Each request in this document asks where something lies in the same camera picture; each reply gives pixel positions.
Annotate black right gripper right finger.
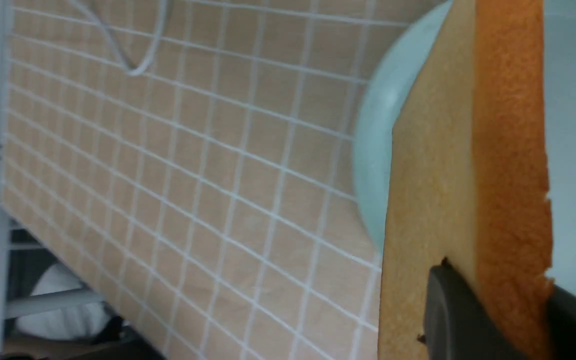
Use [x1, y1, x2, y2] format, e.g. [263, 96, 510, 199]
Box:
[547, 285, 576, 360]

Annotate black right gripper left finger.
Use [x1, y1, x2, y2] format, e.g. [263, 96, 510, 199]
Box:
[417, 258, 522, 360]

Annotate toast slice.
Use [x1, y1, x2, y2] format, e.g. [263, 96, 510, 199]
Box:
[377, 0, 554, 360]

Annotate light blue round plate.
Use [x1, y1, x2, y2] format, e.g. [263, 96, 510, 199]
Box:
[352, 0, 576, 296]

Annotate orange checkered tablecloth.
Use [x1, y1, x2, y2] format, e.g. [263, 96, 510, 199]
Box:
[2, 0, 439, 360]

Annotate white power cable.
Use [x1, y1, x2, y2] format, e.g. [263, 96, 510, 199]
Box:
[68, 0, 170, 77]

